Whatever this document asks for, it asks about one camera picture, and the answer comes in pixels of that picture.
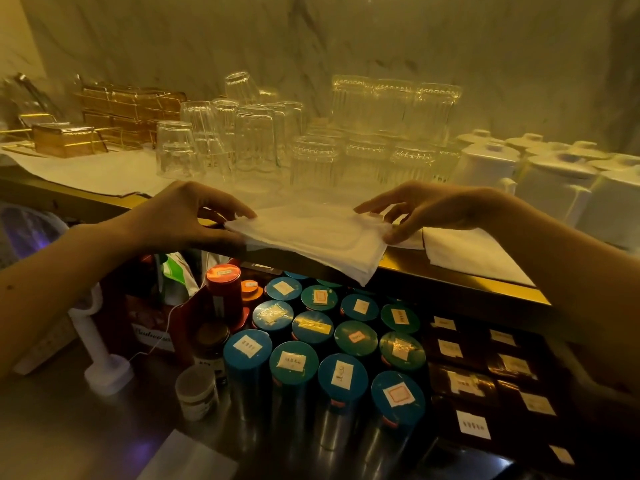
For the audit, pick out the round fan with purple glow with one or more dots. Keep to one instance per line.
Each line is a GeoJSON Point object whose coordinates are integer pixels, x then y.
{"type": "Point", "coordinates": [27, 232]}

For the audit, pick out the large white shelf liner cloth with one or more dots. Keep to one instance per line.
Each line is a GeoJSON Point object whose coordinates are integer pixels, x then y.
{"type": "Point", "coordinates": [95, 172]}

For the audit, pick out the dark jar with brown lid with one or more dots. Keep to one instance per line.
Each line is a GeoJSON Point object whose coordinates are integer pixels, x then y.
{"type": "Point", "coordinates": [211, 344]}

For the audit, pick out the person's left hand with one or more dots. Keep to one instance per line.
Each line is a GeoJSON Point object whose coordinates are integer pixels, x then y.
{"type": "Point", "coordinates": [170, 219]}

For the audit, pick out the white flat cloth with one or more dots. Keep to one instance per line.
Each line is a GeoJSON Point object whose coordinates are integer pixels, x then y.
{"type": "Point", "coordinates": [470, 252]}

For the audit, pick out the white power strip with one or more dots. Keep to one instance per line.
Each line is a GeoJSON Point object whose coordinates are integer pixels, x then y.
{"type": "Point", "coordinates": [47, 347]}

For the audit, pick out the small orange-lidded jar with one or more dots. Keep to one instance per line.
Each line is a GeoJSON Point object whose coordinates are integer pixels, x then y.
{"type": "Point", "coordinates": [251, 290]}

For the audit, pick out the group of smooth clear glasses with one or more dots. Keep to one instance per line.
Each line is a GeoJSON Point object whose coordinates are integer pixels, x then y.
{"type": "Point", "coordinates": [255, 139]}

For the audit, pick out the gold box-shaped holder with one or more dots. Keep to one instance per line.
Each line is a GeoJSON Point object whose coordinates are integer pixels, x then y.
{"type": "Point", "coordinates": [67, 139]}

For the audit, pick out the person's right hand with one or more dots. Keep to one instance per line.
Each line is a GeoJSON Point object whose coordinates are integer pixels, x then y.
{"type": "Point", "coordinates": [445, 209]}

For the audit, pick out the group of blue-green lidded tins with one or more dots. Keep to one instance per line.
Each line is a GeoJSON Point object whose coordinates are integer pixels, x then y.
{"type": "Point", "coordinates": [312, 344]}

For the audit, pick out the white handheld fan on stand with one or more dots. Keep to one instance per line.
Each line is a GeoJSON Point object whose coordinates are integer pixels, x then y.
{"type": "Point", "coordinates": [102, 364]}

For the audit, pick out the small white cup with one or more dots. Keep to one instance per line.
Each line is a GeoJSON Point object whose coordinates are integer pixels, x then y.
{"type": "Point", "coordinates": [196, 392]}

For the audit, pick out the group of dark labelled boxes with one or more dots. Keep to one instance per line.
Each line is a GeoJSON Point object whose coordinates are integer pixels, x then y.
{"type": "Point", "coordinates": [480, 379]}

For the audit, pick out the white cloth napkin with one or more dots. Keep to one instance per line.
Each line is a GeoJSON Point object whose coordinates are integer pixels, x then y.
{"type": "Point", "coordinates": [320, 237]}

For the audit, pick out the person's right thumb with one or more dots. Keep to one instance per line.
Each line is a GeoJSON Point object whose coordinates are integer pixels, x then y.
{"type": "Point", "coordinates": [402, 233]}

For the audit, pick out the white paper sheet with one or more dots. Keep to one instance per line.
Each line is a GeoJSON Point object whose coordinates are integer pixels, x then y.
{"type": "Point", "coordinates": [185, 459]}

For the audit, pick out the group of ribbed clear glasses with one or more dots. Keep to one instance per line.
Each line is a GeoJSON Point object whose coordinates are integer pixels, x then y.
{"type": "Point", "coordinates": [350, 107]}

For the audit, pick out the person's left forearm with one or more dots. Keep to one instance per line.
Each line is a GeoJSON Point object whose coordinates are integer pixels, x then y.
{"type": "Point", "coordinates": [55, 284]}

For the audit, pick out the person's right forearm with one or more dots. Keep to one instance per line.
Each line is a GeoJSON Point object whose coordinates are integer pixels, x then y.
{"type": "Point", "coordinates": [575, 274]}

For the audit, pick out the red cardboard box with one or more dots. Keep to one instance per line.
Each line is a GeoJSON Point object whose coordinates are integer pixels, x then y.
{"type": "Point", "coordinates": [150, 319]}

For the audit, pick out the red jar with orange lid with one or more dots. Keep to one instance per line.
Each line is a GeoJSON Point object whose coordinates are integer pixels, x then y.
{"type": "Point", "coordinates": [225, 292]}

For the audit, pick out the green and white packet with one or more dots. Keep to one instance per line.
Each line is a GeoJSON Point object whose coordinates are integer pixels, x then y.
{"type": "Point", "coordinates": [175, 272]}

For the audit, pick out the person's right middle finger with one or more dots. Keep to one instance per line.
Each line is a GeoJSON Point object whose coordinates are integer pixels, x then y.
{"type": "Point", "coordinates": [397, 212]}

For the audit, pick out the group of white ceramic teapots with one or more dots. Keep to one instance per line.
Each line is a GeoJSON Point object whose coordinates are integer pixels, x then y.
{"type": "Point", "coordinates": [555, 187]}

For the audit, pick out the person's left thumb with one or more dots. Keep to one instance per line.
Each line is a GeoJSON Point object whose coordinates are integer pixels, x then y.
{"type": "Point", "coordinates": [220, 241]}

